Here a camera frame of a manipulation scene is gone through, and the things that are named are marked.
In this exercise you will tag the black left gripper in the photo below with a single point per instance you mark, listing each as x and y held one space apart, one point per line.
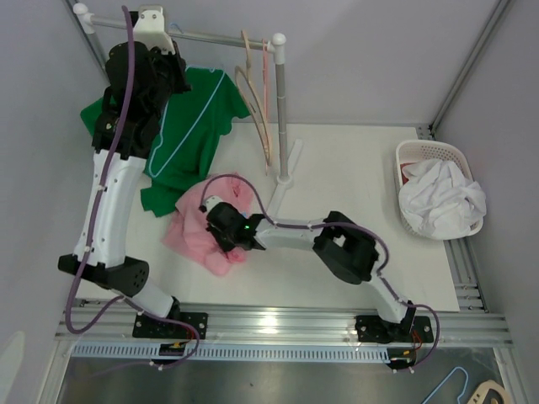
178 63

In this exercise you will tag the green t shirt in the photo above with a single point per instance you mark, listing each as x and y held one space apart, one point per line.
159 198

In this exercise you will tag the beige wooden hanger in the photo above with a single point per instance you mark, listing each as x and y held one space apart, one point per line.
256 105

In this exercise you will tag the pink t shirt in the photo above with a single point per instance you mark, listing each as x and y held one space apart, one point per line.
187 235

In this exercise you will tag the coral red t shirt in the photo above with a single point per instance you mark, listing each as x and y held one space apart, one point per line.
406 172

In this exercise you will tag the white t shirt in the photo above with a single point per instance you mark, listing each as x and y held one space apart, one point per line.
440 203

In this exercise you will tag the blue plastic hanger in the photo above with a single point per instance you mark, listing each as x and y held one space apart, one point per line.
192 126

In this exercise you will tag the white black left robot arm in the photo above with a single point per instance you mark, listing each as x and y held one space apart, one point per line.
142 79

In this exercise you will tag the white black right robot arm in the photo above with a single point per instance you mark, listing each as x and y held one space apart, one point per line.
352 253

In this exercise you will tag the wooden hanger on floor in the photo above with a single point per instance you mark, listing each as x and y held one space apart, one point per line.
490 392

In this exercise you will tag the silver white clothes rack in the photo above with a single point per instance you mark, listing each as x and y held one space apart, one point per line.
288 156

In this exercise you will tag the white perforated plastic basket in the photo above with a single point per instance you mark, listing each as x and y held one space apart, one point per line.
418 151

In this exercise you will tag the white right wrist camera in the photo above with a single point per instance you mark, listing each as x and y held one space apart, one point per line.
209 203

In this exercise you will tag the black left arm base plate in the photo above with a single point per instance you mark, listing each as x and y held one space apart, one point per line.
148 328

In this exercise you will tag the aluminium rail frame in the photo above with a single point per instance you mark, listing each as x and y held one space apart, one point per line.
292 326

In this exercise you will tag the white slotted cable duct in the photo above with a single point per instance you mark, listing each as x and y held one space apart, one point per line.
236 352

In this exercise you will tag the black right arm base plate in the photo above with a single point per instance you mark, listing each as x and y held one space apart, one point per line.
372 329

